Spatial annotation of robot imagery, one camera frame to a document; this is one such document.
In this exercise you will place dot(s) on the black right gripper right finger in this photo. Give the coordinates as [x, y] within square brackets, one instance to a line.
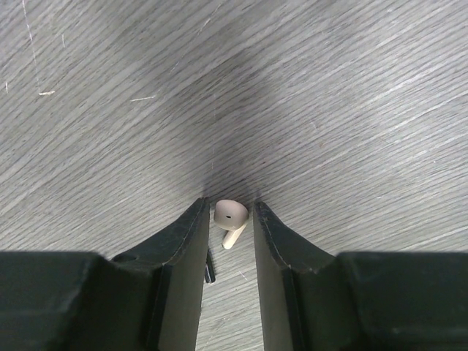
[313, 300]

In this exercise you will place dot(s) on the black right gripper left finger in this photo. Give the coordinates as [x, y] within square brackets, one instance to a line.
[146, 298]

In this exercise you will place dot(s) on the black earbud left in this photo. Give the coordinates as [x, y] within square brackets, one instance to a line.
[210, 277]

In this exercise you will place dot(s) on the beige earbud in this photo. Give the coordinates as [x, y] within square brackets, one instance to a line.
[231, 216]

